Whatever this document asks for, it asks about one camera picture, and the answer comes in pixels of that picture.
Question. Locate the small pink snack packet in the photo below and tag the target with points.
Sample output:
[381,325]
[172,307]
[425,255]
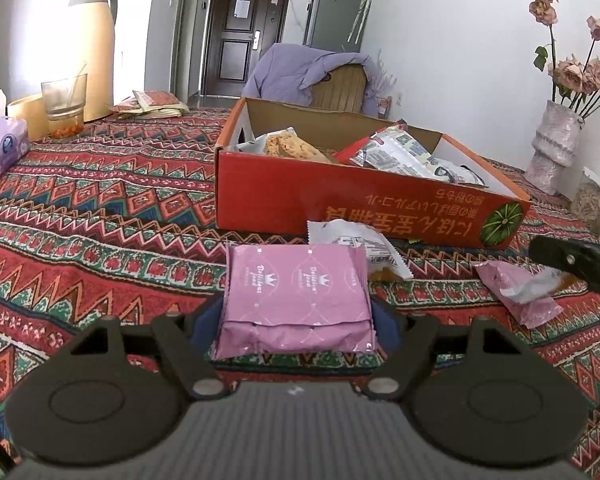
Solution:
[529,298]

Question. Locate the textured pink vase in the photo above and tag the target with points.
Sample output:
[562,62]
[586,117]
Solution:
[555,147]

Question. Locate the yellow round container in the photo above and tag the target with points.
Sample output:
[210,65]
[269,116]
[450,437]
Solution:
[32,110]

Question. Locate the folded red cloth pads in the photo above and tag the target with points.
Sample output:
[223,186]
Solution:
[151,105]

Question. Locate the beige patterned jar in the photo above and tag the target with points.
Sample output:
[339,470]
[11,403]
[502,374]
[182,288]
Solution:
[586,204]

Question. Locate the yellow thermos jug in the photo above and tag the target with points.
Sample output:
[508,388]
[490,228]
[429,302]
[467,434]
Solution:
[96,20]

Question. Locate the orange cardboard box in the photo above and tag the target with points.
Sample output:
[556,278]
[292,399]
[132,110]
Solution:
[262,193]

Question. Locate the red white snack packet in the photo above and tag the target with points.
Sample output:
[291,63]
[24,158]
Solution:
[394,150]

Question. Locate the glass cup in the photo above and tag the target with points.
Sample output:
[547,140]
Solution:
[64,101]

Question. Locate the patterned red tablecloth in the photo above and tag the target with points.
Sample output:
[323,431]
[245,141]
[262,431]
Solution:
[119,220]

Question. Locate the dark entrance door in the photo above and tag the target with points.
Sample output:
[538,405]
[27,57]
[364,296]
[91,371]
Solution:
[239,33]

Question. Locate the pink snack package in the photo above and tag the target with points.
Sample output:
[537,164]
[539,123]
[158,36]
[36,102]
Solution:
[295,298]

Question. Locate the grey refrigerator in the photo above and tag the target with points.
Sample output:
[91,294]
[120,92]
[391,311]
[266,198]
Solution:
[336,25]

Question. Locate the dried pink flowers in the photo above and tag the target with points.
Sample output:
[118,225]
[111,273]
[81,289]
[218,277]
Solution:
[574,76]

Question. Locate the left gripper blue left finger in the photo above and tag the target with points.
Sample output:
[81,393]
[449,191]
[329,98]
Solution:
[182,341]

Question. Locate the white printed snack packet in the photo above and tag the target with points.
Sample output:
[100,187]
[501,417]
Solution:
[384,263]

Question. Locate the wooden chair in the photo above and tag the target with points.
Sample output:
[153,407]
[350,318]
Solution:
[342,90]

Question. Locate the clear bag yellow biscuits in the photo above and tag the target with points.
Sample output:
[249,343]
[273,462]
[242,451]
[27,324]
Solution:
[283,144]

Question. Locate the purple tissue pack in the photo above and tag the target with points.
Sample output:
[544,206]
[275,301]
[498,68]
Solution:
[14,142]

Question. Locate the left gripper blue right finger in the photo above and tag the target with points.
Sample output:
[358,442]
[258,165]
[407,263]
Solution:
[408,342]

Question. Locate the purple jacket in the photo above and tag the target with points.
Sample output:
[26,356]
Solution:
[287,72]

